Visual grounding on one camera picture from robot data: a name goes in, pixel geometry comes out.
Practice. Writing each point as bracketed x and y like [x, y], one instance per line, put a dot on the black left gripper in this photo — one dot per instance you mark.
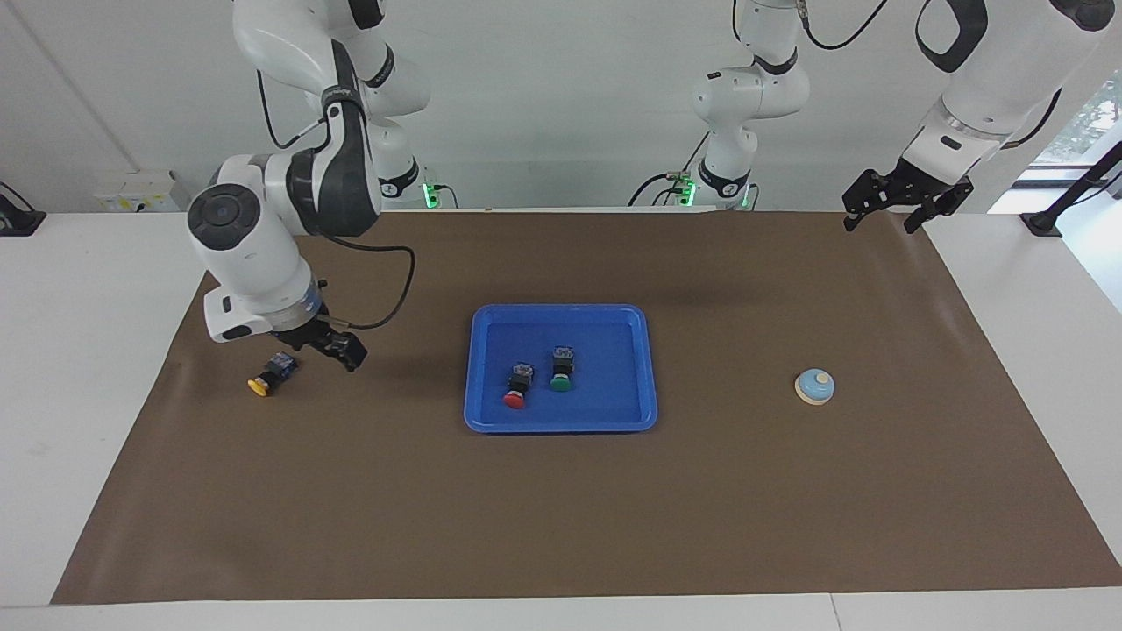
[920, 188]

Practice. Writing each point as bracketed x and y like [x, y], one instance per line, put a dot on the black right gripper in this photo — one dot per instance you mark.
[316, 333]

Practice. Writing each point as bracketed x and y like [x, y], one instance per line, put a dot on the yellow push button switch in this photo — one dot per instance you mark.
[263, 384]

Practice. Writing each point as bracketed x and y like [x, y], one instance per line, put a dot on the blue service bell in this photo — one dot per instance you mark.
[815, 387]

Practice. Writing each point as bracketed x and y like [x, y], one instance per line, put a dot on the red push button switch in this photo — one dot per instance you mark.
[514, 400]

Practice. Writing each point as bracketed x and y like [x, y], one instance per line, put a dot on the green push button switch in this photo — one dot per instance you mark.
[561, 383]

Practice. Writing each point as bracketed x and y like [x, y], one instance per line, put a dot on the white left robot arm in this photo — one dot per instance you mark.
[745, 96]

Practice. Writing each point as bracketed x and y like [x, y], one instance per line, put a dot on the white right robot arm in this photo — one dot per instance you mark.
[254, 254]

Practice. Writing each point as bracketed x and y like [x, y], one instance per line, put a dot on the blue plastic tray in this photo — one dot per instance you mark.
[605, 403]

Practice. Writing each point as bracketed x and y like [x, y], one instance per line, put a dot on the window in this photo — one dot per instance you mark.
[1096, 114]

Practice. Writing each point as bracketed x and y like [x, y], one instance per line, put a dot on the brown table mat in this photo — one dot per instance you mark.
[561, 508]

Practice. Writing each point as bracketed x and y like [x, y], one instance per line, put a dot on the black table clamp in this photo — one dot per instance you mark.
[17, 221]

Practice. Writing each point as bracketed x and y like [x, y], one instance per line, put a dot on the black camera stand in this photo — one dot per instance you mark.
[1043, 221]

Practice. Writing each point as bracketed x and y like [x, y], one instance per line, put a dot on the white wall socket box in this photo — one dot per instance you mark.
[136, 193]

